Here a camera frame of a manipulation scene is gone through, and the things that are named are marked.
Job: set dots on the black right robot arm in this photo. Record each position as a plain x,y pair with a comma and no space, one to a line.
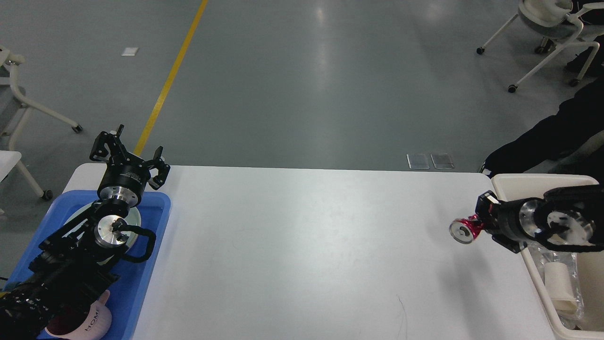
565,219

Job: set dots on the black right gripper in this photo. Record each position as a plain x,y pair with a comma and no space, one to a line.
512,225

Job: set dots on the floor socket plate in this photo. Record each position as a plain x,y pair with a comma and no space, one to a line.
418,161
442,161

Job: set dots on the left floor socket plate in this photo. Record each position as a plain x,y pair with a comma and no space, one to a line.
418,161

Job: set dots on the right floor socket plate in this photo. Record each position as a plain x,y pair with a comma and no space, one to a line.
442,161

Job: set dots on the light green plate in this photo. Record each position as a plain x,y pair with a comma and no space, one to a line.
133,222

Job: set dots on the pink mug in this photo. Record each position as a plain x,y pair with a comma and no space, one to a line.
91,324

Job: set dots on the beige plastic bin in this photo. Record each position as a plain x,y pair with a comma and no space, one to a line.
510,187

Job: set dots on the white paper cup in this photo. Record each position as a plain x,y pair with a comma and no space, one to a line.
557,280

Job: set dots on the crushed red soda can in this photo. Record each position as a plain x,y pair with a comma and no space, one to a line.
466,230

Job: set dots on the person in dark clothes right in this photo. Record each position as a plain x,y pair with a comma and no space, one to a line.
577,120

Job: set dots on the aluminium foil tray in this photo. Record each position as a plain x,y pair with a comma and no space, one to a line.
540,255

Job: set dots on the white chair left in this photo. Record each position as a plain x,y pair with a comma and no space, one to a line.
11,62

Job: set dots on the white office chair right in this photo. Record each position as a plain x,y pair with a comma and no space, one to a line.
563,36

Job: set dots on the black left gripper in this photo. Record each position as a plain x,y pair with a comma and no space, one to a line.
121,179

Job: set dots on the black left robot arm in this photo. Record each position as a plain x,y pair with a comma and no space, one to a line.
75,265

